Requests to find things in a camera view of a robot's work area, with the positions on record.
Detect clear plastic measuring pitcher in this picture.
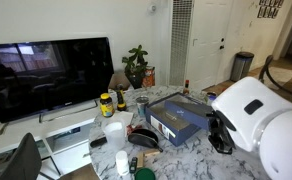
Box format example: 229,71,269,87
100,118,127,150

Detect green round lid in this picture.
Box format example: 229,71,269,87
134,167,156,180

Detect silver trash can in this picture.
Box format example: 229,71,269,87
230,51,255,83

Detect purple cup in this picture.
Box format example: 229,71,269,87
205,91,218,105

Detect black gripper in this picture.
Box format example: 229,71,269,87
206,111,237,155

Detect yellow lid supplement jar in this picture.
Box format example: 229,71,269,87
99,93,115,118

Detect light patterned rug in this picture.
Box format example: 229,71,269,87
249,66,292,91

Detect small white bottle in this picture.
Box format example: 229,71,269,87
115,150,130,177

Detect orange red game carton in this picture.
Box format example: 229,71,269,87
141,65,156,88

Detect white wall heater grille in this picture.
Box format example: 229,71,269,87
168,0,194,87

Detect white paper sheet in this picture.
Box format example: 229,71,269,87
114,110,135,129

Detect wall picture frames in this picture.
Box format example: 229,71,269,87
256,0,285,19

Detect black glasses case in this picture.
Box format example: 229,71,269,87
127,128,164,153

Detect black remote control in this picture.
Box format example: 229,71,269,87
89,136,108,149

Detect grey metal can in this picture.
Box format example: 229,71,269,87
135,95,150,118

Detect white door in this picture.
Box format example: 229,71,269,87
185,0,235,91

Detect black flat screen television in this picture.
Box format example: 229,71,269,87
0,36,115,124

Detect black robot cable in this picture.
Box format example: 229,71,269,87
258,54,292,111

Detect white television stand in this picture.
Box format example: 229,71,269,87
0,96,135,180

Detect navy blue cardboard box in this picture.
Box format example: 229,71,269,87
144,92,217,148

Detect green potted plant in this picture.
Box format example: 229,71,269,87
121,44,150,89

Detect black key fob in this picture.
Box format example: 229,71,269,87
129,156,139,174

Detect wooden block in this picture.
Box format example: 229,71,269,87
136,152,145,169
143,148,161,158

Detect brown paper bag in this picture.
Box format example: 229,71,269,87
108,71,131,92

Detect red packet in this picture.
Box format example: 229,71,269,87
126,124,143,136

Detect round white thermostat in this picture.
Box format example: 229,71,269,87
148,2,158,14

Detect black chair back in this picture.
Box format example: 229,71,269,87
0,132,43,180

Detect red cap hot sauce bottle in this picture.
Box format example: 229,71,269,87
183,79,190,96

